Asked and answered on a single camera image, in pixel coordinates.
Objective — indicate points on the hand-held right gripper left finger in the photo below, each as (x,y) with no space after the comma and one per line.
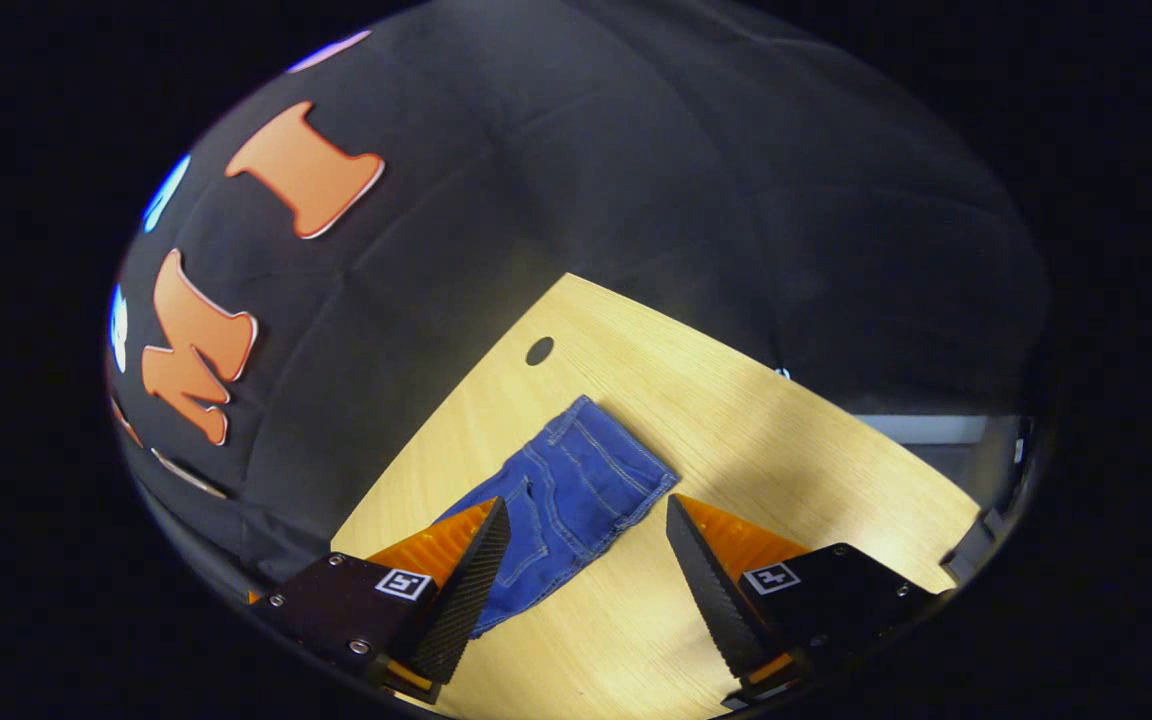
(466,590)

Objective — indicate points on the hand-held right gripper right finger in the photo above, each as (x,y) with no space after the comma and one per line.
(711,590)

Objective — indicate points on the blue jeans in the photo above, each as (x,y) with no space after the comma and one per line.
(576,480)

